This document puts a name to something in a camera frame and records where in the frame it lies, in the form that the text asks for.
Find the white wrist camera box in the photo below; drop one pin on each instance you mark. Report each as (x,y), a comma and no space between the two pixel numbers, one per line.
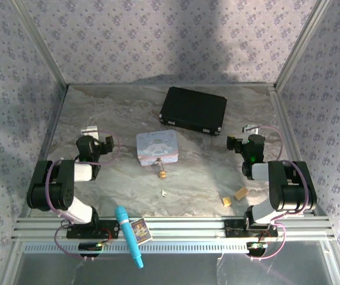
(89,130)
(250,129)

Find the ridged wooden block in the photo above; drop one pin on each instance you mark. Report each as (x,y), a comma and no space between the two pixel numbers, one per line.
(241,193)

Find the lavender cartoon tin box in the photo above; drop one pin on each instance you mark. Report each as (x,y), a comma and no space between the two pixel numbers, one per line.
(158,145)

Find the small printed picture card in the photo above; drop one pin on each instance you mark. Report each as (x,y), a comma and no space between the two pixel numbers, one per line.
(142,233)

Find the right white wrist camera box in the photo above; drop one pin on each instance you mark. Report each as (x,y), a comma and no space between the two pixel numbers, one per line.
(250,129)

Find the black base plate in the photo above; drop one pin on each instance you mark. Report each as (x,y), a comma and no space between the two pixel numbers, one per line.
(111,224)
(235,230)

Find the aluminium side rail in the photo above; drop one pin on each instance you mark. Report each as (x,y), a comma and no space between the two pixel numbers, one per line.
(287,118)
(54,124)

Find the small wooden cube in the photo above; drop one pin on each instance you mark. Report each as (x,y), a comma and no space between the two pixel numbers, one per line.
(226,202)

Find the black controller board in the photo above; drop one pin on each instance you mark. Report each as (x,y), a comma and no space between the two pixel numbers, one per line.
(254,247)
(88,246)

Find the grey metal sheet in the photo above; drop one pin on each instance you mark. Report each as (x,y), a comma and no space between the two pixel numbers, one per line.
(187,270)

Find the aluminium front rail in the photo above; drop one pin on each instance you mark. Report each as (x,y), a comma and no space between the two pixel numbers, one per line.
(187,228)

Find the blue toy microphone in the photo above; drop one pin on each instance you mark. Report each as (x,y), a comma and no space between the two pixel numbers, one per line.
(128,231)

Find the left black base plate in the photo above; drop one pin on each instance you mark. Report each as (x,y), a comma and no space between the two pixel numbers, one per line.
(111,224)

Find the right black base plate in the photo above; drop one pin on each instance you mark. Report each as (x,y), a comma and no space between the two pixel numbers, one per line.
(235,230)

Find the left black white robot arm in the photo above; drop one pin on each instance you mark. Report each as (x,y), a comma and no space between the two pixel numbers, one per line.
(63,184)

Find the right black controller board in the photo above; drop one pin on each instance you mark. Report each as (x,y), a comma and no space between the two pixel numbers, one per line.
(254,247)

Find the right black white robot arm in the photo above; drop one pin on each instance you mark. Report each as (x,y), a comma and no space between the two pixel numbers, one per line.
(288,184)

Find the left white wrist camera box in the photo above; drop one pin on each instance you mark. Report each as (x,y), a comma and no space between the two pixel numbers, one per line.
(89,130)

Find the left black controller board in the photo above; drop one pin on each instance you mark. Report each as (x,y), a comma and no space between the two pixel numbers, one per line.
(88,246)

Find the aluminium frame post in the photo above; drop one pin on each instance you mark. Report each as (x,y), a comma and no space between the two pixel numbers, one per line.
(40,44)
(301,44)

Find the black hard case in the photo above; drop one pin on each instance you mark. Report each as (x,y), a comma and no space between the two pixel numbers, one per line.
(193,107)

